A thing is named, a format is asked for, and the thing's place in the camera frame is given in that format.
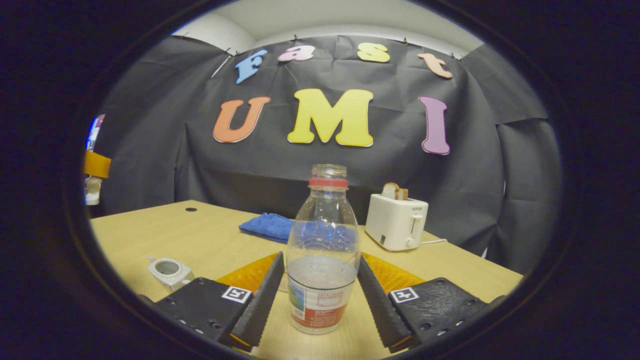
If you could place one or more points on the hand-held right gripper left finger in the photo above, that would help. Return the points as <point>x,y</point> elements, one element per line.
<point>265,300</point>

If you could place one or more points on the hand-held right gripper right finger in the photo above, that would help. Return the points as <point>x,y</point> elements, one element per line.
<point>377,305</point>

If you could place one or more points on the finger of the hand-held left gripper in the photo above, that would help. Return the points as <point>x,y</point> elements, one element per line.
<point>97,165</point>

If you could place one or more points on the clear plastic water bottle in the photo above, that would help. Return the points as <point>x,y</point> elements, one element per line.
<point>322,235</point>

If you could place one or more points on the white floral teacup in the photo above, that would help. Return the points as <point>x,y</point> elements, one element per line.
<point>172,276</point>

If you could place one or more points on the computer monitor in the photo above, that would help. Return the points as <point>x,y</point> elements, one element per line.
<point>95,131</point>

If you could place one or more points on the blue folded towel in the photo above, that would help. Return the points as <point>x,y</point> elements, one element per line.
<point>267,226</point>

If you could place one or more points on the white toaster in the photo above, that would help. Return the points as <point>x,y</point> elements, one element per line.
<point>392,222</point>

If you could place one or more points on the toasted bread slice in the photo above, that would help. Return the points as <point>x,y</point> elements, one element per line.
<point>392,191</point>

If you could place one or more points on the black backdrop cloth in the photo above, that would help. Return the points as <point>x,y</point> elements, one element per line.
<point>300,170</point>

